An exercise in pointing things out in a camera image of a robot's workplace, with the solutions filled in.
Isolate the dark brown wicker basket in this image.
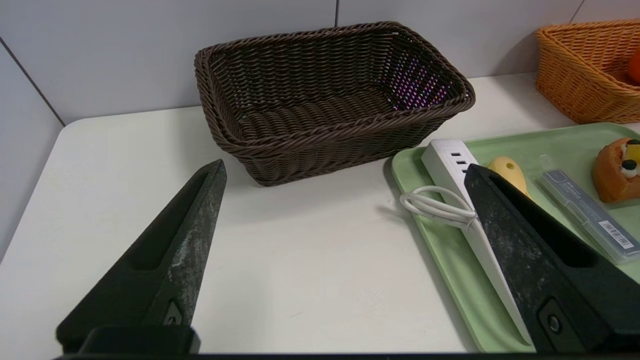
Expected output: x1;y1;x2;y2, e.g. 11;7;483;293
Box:
194;21;476;187

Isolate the light green plastic tray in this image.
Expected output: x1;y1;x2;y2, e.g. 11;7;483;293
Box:
391;122;640;353

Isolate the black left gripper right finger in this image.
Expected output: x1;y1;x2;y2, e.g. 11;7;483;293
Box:
463;164;640;356

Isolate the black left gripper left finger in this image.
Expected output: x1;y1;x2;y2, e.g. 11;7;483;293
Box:
55;160;227;356

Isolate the toy cake slice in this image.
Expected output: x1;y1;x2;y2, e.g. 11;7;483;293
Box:
591;137;640;203

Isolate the yellow spoon with green handle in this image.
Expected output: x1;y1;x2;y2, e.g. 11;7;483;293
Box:
487;156;531;198

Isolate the grey translucent compass case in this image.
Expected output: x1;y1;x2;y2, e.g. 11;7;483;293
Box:
537;155;640;265

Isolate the orange wicker basket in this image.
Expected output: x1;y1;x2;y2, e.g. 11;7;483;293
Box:
535;19;640;125

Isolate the white power strip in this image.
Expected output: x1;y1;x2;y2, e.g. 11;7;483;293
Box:
421;139;533;346

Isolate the white power strip cord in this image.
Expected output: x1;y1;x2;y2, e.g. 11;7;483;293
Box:
399;186;478;232

